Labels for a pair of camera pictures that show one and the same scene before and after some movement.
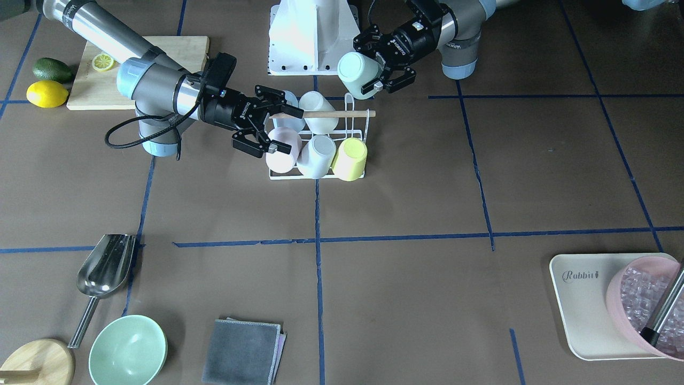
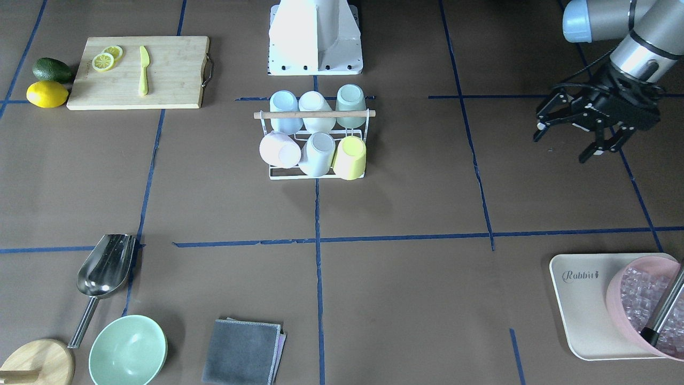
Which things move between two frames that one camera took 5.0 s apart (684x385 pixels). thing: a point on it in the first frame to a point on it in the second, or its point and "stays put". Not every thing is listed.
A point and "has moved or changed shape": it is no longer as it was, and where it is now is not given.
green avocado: (51, 69) stays put
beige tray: (582, 282) stays put
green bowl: (129, 349) stays put
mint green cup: (356, 70) to (351, 97)
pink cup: (280, 162) has moved or changed shape
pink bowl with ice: (636, 292) stays put
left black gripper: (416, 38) to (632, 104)
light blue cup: (297, 124) stays put
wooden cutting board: (95, 90) stays put
